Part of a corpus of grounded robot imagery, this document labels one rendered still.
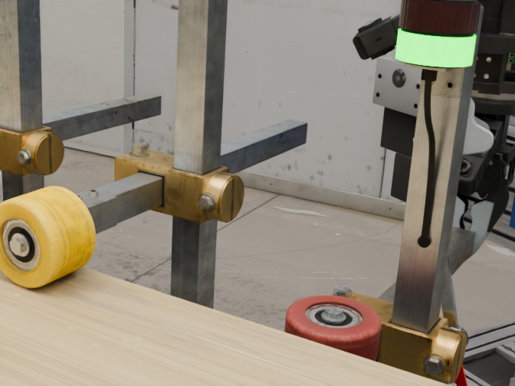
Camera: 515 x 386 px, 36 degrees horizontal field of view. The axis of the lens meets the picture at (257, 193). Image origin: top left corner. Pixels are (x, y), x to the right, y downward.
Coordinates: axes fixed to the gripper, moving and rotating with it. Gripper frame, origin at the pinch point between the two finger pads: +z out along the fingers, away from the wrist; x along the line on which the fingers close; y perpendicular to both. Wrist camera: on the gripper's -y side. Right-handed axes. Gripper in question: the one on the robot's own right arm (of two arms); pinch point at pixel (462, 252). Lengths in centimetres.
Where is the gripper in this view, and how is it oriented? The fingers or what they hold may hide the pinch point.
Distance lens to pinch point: 107.6
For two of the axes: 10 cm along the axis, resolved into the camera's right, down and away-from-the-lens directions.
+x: -8.7, -2.0, 4.6
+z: -0.6, 9.5, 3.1
